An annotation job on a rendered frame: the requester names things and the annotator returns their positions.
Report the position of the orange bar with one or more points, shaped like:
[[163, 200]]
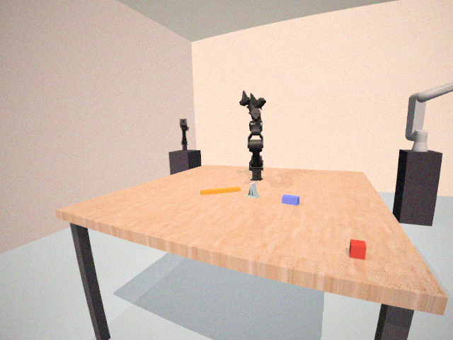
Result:
[[220, 190]]

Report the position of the red cube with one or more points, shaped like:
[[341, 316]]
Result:
[[357, 249]]

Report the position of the blue rectangular block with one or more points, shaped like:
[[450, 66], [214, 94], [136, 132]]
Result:
[[290, 199]]

